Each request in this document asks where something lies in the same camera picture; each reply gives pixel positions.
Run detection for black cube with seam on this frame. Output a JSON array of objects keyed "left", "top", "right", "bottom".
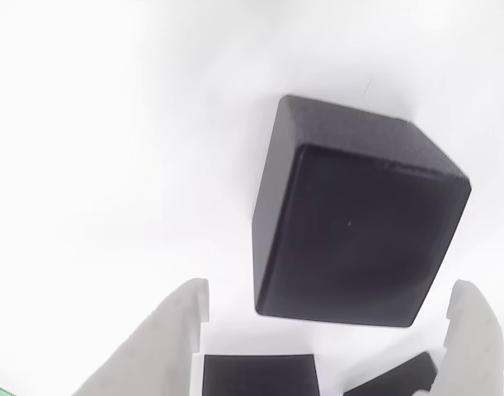
[{"left": 201, "top": 353, "right": 321, "bottom": 396}]

